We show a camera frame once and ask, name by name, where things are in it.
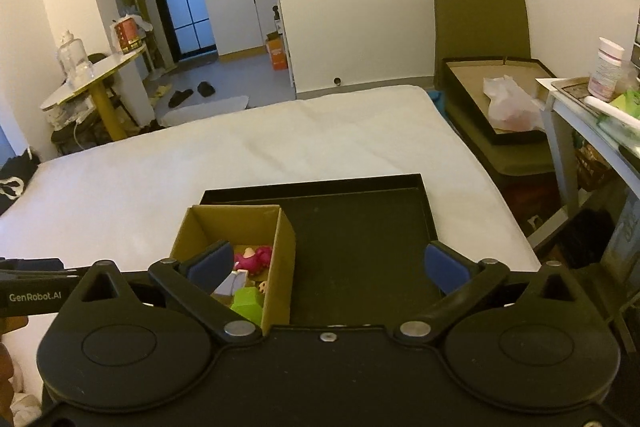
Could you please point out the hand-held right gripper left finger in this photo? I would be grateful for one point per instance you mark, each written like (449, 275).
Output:
(212, 266)

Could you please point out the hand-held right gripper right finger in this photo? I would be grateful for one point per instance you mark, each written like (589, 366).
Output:
(447, 268)

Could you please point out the pink toy figure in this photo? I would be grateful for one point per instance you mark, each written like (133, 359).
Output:
(255, 259)

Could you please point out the small green packet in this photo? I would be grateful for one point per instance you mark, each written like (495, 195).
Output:
(247, 307)

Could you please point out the small beige spotted toy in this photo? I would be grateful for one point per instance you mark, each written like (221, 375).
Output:
(262, 287)

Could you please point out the brown cardboard box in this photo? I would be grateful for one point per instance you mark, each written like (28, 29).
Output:
(280, 252)

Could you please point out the black shallow tray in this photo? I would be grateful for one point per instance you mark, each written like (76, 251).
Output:
(360, 232)

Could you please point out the black bag with white print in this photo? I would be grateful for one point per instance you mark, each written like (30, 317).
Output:
(17, 177)

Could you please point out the white bed mattress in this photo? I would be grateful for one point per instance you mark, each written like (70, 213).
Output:
(250, 147)

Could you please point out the white floor mat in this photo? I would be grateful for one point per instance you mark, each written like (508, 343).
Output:
(205, 109)

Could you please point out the black box with cardboard lining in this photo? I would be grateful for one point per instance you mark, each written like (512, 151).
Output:
(470, 107)

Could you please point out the black slipper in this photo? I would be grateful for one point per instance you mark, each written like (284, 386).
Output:
(180, 99)
(206, 89)

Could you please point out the blue cloth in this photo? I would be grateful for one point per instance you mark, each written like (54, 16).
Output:
(436, 98)

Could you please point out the white plastic bag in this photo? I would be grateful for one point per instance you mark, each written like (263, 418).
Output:
(510, 104)

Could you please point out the beige slippers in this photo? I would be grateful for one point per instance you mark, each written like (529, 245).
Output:
(161, 90)

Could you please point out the white desk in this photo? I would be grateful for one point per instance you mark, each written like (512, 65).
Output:
(575, 112)

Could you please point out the round yellow-legged table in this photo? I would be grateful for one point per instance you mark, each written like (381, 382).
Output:
(100, 77)

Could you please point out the orange carton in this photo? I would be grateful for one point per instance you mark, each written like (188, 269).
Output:
(278, 54)

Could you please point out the clear plastic water jug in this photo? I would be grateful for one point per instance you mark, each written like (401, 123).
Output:
(76, 62)

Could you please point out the green snack bag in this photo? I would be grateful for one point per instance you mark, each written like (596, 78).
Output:
(629, 104)

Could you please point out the red box in plastic bag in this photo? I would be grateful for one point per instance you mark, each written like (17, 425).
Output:
(127, 36)

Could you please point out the white kitchen cabinet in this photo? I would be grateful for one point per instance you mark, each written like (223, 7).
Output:
(235, 17)

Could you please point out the white bottle with pink lid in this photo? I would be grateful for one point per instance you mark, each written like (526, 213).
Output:
(606, 72)

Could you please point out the olive chair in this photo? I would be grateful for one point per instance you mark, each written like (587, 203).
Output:
(475, 17)

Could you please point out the black spray bottle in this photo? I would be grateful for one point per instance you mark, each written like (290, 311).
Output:
(276, 18)

